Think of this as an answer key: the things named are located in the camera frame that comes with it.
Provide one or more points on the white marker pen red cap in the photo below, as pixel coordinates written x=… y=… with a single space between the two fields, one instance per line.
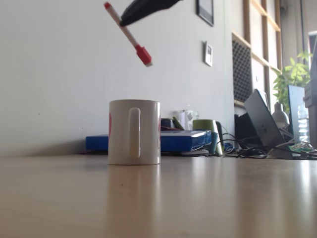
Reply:
x=131 y=39

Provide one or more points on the green cup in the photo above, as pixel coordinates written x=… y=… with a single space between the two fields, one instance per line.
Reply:
x=204 y=124

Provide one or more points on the dark perforated panel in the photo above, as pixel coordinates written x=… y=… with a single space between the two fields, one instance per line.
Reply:
x=242 y=72

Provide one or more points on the clear jar with labels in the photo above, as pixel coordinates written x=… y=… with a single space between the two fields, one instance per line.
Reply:
x=187 y=117

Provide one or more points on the wooden shelf unit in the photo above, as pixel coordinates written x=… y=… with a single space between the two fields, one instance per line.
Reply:
x=265 y=49

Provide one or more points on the white mug with pink print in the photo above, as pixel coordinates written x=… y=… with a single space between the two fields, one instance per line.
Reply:
x=119 y=131

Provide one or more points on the blue box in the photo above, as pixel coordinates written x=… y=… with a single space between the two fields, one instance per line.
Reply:
x=183 y=142

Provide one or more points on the dark grey laptop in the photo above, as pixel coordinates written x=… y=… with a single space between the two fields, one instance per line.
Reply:
x=262 y=119

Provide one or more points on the green leafy plant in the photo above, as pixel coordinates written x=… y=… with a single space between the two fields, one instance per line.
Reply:
x=294 y=72

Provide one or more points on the white desk lamp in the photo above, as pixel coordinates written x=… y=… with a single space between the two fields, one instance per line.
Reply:
x=281 y=115

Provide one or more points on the dark flat monitor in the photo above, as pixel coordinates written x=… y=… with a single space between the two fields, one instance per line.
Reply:
x=293 y=106

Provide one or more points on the clear plastic water bottle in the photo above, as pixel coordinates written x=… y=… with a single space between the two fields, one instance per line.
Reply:
x=302 y=124

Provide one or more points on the green circuit board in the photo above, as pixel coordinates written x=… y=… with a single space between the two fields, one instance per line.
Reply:
x=301 y=147

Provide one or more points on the black picture frame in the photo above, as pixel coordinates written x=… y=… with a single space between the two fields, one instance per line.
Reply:
x=205 y=11

